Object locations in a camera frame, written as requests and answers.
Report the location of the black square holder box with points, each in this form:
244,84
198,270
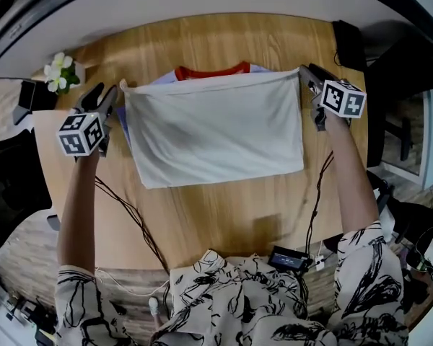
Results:
36,96

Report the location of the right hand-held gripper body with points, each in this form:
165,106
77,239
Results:
343,99

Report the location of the flat black box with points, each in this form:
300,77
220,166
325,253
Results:
348,43

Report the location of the person's left forearm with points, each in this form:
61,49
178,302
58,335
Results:
77,211

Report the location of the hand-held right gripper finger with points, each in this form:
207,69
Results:
321,74
311,83

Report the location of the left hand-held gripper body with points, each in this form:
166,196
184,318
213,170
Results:
81,135

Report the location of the white and blue t-shirt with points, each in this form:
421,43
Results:
209,128

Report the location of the potted white flower plant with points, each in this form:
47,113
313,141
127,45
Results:
61,72

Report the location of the black mesh office chair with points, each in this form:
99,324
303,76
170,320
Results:
11,182
393,85

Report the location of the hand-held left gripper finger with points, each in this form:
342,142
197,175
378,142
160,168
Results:
92,97
109,101

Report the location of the person's white left shoe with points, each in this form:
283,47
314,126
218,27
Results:
153,305

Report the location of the person's right forearm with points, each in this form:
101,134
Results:
350,178

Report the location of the small white adapter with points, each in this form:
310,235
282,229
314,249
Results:
318,261

